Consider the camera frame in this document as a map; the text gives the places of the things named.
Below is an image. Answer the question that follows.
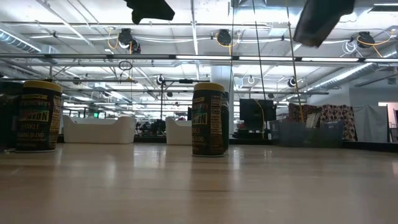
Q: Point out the grey cloth cover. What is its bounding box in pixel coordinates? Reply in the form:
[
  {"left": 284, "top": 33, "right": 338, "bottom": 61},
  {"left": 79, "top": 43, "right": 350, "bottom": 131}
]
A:
[{"left": 353, "top": 105, "right": 389, "bottom": 143}]

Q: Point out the grey plastic bin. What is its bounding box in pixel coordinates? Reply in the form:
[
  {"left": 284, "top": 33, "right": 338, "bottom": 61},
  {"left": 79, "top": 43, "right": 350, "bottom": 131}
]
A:
[{"left": 269, "top": 119, "right": 345, "bottom": 148}]

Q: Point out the black display on stand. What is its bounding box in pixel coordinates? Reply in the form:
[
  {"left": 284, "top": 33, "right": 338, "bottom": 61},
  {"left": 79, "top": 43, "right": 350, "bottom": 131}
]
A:
[{"left": 239, "top": 98, "right": 277, "bottom": 131}]

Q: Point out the yellow hanging cable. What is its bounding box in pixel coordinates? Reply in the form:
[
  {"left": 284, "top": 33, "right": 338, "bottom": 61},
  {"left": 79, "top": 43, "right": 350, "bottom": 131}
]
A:
[{"left": 285, "top": 0, "right": 305, "bottom": 123}]

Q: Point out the silver ventilation duct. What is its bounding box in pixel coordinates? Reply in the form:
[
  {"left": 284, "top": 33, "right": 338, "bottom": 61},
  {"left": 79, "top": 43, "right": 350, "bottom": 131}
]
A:
[
  {"left": 306, "top": 46, "right": 398, "bottom": 94},
  {"left": 0, "top": 29, "right": 42, "bottom": 54}
]

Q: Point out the black boom stand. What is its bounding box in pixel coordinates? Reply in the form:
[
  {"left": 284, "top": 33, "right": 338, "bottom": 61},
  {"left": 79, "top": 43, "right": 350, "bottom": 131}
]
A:
[{"left": 159, "top": 78, "right": 211, "bottom": 121}]

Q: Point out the patterned fabric cover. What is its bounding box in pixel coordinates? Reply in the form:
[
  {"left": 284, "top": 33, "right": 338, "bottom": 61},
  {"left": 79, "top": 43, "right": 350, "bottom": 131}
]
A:
[{"left": 287, "top": 103, "right": 358, "bottom": 141}]

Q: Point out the white plastic bin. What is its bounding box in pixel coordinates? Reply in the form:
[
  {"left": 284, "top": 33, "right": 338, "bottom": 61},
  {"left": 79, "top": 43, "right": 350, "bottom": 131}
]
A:
[
  {"left": 165, "top": 116, "right": 193, "bottom": 146},
  {"left": 63, "top": 115, "right": 137, "bottom": 144}
]

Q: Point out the green-lid spice jar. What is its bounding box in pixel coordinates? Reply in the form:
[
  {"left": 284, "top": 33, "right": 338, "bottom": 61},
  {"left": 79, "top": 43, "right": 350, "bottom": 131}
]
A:
[
  {"left": 0, "top": 81, "right": 20, "bottom": 152},
  {"left": 221, "top": 91, "right": 230, "bottom": 154}
]

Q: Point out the yellow-lid spice jar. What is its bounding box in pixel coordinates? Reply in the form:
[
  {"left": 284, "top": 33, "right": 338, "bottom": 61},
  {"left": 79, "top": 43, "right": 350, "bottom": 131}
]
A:
[
  {"left": 15, "top": 80, "right": 64, "bottom": 153},
  {"left": 191, "top": 82, "right": 226, "bottom": 158}
]

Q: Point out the long ceiling light bar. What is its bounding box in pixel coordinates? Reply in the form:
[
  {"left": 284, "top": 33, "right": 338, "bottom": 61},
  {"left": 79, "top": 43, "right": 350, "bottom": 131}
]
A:
[{"left": 0, "top": 53, "right": 398, "bottom": 63}]

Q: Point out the black hanging cable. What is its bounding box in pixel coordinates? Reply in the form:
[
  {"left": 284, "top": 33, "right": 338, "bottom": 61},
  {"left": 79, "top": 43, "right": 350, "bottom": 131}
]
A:
[{"left": 251, "top": 0, "right": 267, "bottom": 101}]

